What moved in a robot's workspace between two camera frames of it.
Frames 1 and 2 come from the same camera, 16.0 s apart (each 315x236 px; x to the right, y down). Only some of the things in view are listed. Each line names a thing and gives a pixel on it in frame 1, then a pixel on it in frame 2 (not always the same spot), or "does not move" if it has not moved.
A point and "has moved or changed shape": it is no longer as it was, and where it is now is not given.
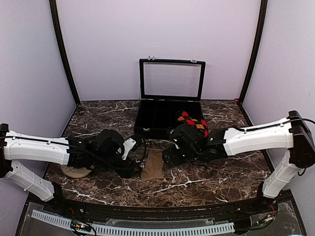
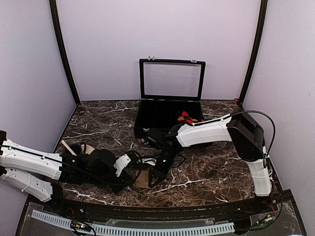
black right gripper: [176, 160] → [157, 173]
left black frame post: [54, 13] does not move
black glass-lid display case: [168, 87] does not move
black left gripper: [126, 172] → [125, 176]
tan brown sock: [154, 168] has moved or changed shape
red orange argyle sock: [201, 124] does not move
